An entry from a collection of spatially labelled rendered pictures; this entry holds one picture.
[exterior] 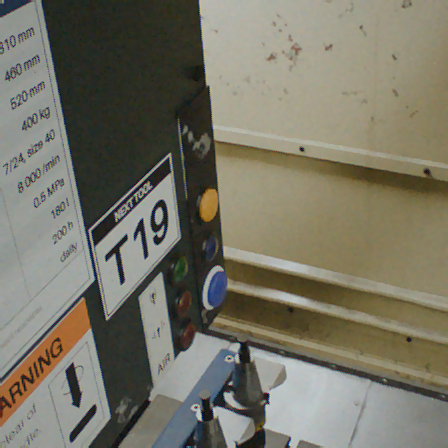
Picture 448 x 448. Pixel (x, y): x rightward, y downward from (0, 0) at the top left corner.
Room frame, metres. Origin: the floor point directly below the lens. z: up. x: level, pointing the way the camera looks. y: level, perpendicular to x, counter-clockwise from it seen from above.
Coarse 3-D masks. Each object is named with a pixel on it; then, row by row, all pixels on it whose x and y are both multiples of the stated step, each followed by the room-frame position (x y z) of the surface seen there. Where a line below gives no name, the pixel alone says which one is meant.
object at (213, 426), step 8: (200, 416) 0.69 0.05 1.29; (216, 416) 0.69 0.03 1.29; (200, 424) 0.68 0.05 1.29; (208, 424) 0.68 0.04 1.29; (216, 424) 0.69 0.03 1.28; (200, 432) 0.68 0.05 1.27; (208, 432) 0.68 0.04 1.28; (216, 432) 0.68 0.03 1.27; (200, 440) 0.68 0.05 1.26; (208, 440) 0.68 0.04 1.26; (216, 440) 0.68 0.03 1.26; (224, 440) 0.69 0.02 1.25
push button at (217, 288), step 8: (216, 272) 0.51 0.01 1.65; (224, 272) 0.52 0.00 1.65; (216, 280) 0.50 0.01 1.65; (224, 280) 0.51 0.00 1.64; (208, 288) 0.50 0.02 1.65; (216, 288) 0.50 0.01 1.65; (224, 288) 0.51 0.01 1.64; (208, 296) 0.50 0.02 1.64; (216, 296) 0.50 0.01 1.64; (224, 296) 0.51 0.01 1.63; (216, 304) 0.50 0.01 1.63
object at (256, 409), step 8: (264, 384) 0.80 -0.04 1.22; (224, 392) 0.79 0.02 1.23; (264, 392) 0.79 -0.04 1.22; (232, 400) 0.78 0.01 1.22; (264, 400) 0.79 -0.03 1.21; (232, 408) 0.77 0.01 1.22; (240, 408) 0.76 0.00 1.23; (248, 408) 0.76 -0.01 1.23; (256, 408) 0.76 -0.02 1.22; (256, 416) 0.76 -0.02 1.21
